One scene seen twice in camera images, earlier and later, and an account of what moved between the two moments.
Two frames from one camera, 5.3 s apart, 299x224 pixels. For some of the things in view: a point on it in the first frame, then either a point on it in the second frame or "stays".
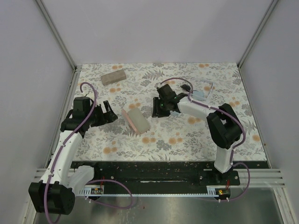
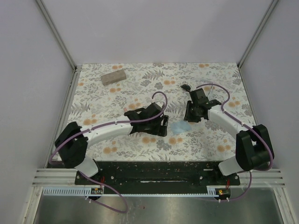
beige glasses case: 113,77 stays
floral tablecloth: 130,88 stays
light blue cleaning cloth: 174,113 -> 180,127
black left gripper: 108,117 -> 160,130
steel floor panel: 248,206 stays
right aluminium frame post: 272,4 stays
